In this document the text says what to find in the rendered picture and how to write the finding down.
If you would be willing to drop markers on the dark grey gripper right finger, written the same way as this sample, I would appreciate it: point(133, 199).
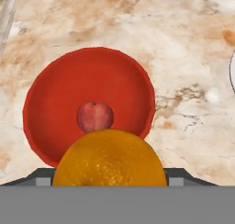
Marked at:
point(179, 176)

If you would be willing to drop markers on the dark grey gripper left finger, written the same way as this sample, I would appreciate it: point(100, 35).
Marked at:
point(42, 176)

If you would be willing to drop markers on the orange fruit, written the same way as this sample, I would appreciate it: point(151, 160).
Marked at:
point(109, 160)

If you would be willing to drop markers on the red bowl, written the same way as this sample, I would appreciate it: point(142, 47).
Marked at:
point(67, 93)

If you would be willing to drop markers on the white plate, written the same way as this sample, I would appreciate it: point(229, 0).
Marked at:
point(232, 71)

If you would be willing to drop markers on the red peach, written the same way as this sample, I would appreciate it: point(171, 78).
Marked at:
point(94, 116)

